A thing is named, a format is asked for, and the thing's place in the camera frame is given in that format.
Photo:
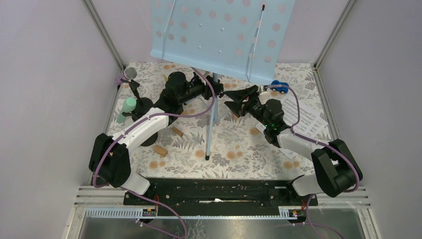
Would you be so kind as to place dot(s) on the green toy microphone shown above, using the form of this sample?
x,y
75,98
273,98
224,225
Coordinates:
x,y
127,107

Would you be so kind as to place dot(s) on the light wooden block near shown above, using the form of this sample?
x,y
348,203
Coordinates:
x,y
161,151

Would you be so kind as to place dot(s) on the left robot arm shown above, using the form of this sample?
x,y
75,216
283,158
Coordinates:
x,y
110,162

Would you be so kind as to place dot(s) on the floral tablecloth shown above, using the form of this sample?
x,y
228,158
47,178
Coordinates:
x,y
238,149

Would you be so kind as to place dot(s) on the blue toy car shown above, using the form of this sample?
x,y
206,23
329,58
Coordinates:
x,y
281,87

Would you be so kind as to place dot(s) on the light wooden block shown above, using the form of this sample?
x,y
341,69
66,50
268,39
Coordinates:
x,y
161,151
177,131

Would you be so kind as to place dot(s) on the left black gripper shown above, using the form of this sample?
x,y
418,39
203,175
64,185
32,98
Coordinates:
x,y
208,93

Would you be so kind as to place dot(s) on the light blue music stand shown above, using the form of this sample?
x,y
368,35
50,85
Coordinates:
x,y
236,38

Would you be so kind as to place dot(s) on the sheet music page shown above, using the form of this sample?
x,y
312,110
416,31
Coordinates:
x,y
296,112
310,123

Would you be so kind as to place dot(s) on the light wooden block centre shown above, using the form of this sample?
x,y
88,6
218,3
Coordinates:
x,y
177,131

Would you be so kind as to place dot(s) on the black microphone stand rear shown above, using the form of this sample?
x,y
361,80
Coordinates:
x,y
143,105

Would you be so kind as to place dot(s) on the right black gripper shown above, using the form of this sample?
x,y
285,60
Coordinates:
x,y
239,107

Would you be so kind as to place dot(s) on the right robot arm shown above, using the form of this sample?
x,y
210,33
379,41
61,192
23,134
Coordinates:
x,y
336,171

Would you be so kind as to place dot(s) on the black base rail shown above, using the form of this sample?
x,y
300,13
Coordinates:
x,y
218,197

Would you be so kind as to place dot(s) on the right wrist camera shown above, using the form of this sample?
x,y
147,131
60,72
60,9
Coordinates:
x,y
264,94

